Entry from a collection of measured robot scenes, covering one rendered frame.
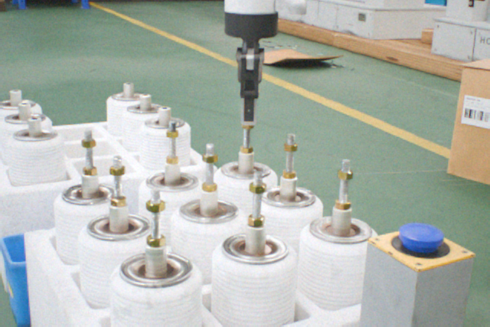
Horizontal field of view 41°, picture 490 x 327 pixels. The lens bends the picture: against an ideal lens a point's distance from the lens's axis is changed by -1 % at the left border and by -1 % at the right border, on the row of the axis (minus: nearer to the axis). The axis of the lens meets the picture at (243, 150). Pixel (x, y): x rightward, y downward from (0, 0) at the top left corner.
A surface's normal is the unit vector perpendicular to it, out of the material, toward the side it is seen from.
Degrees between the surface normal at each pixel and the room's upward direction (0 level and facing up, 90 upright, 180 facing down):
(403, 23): 90
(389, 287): 90
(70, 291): 0
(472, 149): 89
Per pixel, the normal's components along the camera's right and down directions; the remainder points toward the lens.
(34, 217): 0.43, 0.28
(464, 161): -0.70, 0.17
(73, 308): 0.04, -0.95
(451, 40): -0.91, 0.10
